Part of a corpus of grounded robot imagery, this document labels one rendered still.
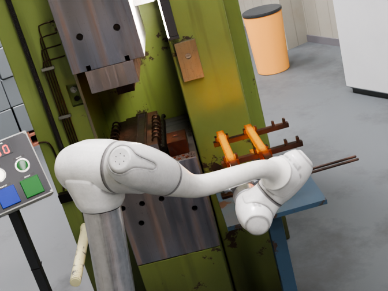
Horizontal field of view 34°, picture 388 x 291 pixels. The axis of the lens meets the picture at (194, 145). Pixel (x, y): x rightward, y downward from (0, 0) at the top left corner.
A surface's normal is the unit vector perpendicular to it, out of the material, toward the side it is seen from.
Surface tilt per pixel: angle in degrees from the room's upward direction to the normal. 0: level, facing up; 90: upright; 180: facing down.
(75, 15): 90
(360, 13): 90
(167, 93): 90
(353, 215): 0
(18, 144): 60
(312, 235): 0
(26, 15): 90
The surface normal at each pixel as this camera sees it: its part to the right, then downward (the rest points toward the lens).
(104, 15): 0.06, 0.38
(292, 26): 0.48, 0.23
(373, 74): -0.81, 0.41
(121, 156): -0.40, -0.26
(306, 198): -0.24, -0.89
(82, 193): -0.45, 0.37
